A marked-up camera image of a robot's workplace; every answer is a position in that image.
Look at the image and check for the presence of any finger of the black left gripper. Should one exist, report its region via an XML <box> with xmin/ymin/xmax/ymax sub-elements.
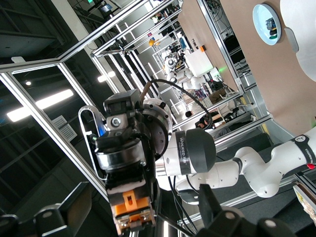
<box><xmin>142</xmin><ymin>143</ymin><xmax>160</xmax><ymax>218</ymax></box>

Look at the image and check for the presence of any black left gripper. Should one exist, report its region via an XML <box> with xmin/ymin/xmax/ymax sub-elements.
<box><xmin>95</xmin><ymin>89</ymin><xmax>168</xmax><ymax>161</ymax></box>

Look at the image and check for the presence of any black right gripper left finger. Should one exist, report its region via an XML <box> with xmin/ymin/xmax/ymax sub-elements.
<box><xmin>0</xmin><ymin>181</ymin><xmax>92</xmax><ymax>237</ymax></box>

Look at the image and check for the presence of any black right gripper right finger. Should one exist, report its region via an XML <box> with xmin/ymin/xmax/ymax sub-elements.
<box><xmin>196</xmin><ymin>184</ymin><xmax>297</xmax><ymax>237</ymax></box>

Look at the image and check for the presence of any long ceiling light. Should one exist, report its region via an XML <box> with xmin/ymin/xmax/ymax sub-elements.
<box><xmin>6</xmin><ymin>88</ymin><xmax>75</xmax><ymax>123</ymax></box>

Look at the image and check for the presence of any light blue round plate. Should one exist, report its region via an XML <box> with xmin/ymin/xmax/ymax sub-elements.
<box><xmin>252</xmin><ymin>3</ymin><xmax>282</xmax><ymax>46</ymax></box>

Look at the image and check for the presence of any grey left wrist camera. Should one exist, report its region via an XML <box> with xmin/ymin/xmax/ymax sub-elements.
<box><xmin>78</xmin><ymin>105</ymin><xmax>109</xmax><ymax>180</ymax></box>

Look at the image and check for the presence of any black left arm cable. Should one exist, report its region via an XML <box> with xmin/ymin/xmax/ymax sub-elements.
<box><xmin>140</xmin><ymin>79</ymin><xmax>213</xmax><ymax>130</ymax></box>

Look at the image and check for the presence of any aluminium frame enclosure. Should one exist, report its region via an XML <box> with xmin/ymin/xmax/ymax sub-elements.
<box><xmin>0</xmin><ymin>0</ymin><xmax>316</xmax><ymax>223</ymax></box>

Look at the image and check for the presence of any white lunch box grey handle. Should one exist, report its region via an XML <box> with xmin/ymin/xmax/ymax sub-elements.
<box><xmin>279</xmin><ymin>0</ymin><xmax>316</xmax><ymax>82</ymax></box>

